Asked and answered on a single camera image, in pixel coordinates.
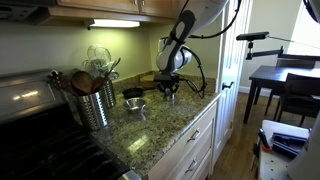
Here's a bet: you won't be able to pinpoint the small wooden spoon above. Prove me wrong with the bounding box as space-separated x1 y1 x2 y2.
90 75 107 95

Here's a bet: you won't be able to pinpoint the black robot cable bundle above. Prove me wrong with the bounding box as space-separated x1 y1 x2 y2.
179 0 243 100

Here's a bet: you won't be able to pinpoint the white panel door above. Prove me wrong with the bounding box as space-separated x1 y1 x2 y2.
212 0 255 168

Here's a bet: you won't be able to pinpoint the stainless steel gas stove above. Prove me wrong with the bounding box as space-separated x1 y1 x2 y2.
0 69 143 180

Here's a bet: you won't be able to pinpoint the large silver measuring pot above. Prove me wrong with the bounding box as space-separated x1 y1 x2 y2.
163 93 177 104

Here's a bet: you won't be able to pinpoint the under cabinet light strip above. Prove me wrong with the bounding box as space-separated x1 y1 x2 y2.
84 18 141 30

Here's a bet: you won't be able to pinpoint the silver metal bowl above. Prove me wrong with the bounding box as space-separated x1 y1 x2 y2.
122 97 147 115

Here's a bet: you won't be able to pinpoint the metal whisk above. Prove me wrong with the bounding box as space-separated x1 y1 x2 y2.
81 58 108 78

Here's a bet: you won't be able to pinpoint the dark wooden dining chair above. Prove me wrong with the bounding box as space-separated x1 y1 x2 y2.
275 58 316 70
264 73 320 127

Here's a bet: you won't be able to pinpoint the dark bowl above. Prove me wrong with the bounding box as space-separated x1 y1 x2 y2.
122 87 145 100

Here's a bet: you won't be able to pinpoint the black door lever handle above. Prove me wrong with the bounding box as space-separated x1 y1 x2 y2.
221 81 236 91

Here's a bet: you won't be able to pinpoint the round wire skimmer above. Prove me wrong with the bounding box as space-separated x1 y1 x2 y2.
86 44 113 65

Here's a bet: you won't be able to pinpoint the silver ladle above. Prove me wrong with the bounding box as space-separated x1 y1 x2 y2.
107 70 120 82

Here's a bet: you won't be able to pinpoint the round wooden cutting board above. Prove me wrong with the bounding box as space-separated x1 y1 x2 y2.
139 73 160 90

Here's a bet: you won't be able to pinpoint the dark wooden pasta fork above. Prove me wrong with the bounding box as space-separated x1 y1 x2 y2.
46 70 74 95

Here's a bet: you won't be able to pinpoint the perforated workbench top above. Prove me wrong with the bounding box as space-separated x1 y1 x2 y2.
258 119 313 180

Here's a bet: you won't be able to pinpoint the dark wooden dining table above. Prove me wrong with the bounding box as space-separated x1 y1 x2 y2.
243 64 320 125

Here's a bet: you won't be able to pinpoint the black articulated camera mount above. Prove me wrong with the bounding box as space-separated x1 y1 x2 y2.
245 40 320 63

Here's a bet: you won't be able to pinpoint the black stereo camera bar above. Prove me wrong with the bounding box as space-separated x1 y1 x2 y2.
235 31 271 42

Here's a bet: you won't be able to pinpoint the stainless steel microwave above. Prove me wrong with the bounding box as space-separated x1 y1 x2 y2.
0 0 56 23

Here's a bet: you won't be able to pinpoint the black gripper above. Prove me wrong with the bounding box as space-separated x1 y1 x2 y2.
153 73 181 102

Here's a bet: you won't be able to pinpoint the wooden wall cabinets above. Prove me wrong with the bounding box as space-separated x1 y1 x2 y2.
33 0 180 26

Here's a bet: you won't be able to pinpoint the metal drawer handle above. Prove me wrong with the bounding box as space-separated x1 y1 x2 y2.
186 129 201 143
184 159 199 175

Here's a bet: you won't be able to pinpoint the wooden base cabinet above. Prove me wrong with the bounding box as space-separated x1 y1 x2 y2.
145 94 221 180

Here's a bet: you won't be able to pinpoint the perforated steel utensil holder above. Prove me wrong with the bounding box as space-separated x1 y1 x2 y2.
75 90 110 131
99 79 118 110

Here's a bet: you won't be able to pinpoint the black clamp with orange trigger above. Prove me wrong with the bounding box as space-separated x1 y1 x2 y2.
252 128 273 180

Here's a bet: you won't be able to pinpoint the large wooden spoon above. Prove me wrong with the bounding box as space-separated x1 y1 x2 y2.
70 70 95 97

